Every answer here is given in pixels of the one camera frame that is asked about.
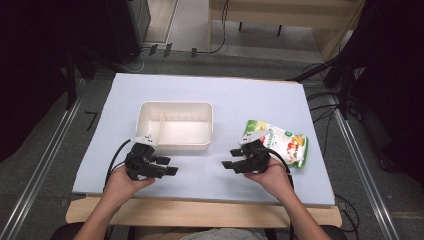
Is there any metal floor rail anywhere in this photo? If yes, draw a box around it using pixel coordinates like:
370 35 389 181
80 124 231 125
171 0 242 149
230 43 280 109
328 94 401 240
0 87 88 240

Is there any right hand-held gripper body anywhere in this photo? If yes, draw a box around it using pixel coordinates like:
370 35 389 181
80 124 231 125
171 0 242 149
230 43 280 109
232 129 272 175

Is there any pale blue table mat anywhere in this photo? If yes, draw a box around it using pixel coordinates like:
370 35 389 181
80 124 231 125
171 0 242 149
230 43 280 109
71 72 336 207

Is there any black floor cable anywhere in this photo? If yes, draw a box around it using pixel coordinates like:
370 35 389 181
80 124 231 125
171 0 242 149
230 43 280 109
190 0 232 59

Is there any black cabinet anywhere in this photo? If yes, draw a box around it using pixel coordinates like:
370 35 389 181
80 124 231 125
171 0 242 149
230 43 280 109
83 0 152 66

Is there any person's right hand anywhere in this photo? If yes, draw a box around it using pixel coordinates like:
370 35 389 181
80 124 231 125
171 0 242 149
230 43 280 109
244 157 295 202

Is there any wooden table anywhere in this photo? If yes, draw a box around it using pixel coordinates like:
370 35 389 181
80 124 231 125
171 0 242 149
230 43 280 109
65 195 343 229

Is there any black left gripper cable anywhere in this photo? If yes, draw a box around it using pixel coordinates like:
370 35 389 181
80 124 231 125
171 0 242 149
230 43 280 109
103 138 133 192

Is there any light wooden bench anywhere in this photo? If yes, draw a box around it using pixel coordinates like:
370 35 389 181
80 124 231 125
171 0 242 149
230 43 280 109
208 0 366 62

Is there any person's left hand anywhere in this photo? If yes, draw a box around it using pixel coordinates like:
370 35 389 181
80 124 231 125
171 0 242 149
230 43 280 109
103 164 156 203

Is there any white plastic container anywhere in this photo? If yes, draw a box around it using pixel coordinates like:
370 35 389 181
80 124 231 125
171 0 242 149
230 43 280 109
135 100 214 152

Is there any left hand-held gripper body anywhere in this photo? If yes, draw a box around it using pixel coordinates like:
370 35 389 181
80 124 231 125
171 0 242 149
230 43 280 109
124 134 168 182

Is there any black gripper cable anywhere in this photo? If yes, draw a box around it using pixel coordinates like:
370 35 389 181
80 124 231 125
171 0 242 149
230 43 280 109
268 149 296 240
103 138 133 192

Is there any dark curtain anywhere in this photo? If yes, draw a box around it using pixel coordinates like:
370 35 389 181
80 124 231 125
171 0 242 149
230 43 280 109
0 0 84 163
346 0 424 184

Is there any black metal stand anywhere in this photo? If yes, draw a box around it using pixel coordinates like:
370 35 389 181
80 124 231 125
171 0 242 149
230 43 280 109
287 49 358 120

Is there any bundle of black floor cables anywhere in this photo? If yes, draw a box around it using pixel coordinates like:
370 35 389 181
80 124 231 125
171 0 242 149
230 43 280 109
301 61 344 158

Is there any green and white snack bag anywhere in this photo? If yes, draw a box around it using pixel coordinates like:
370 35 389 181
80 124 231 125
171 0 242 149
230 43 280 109
240 119 310 169

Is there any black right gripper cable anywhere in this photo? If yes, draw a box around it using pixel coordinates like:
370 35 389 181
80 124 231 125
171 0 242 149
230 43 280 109
268 149 296 240

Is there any person's grey clothing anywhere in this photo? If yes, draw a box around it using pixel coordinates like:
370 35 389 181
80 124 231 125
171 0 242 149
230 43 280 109
179 227 268 240

